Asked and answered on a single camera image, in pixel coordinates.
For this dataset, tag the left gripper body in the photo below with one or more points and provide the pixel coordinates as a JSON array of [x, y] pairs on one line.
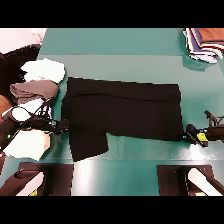
[[60, 127]]

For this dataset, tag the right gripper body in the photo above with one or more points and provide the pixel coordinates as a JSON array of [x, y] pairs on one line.
[[195, 135]]

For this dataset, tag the black T-shirt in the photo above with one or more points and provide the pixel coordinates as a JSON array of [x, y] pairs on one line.
[[126, 110]]

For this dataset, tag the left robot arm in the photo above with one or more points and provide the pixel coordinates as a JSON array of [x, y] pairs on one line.
[[13, 125]]

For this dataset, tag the pale lilac garment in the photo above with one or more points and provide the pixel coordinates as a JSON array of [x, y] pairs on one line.
[[28, 110]]

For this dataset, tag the cream garment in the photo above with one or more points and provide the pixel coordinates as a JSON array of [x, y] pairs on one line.
[[28, 145]]

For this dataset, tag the grey-brown garment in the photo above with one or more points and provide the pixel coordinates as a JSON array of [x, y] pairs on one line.
[[33, 89]]

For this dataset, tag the black mounting plate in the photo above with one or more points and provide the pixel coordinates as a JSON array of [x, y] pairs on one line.
[[170, 180], [58, 178]]

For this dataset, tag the orange-brown garment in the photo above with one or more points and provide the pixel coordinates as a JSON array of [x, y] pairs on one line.
[[4, 104]]

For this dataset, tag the black garment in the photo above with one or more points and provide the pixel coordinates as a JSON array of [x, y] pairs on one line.
[[15, 63]]

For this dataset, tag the folded striped garment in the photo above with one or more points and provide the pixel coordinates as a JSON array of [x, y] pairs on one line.
[[213, 47]]

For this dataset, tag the folded rust-brown garment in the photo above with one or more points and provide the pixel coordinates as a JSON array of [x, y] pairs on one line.
[[213, 34]]

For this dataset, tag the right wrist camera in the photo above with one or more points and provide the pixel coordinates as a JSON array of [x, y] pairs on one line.
[[213, 118]]

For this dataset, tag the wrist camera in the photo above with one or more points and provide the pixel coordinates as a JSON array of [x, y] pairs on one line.
[[41, 110], [213, 118]]

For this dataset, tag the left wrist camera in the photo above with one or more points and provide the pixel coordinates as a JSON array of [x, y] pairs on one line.
[[41, 110]]

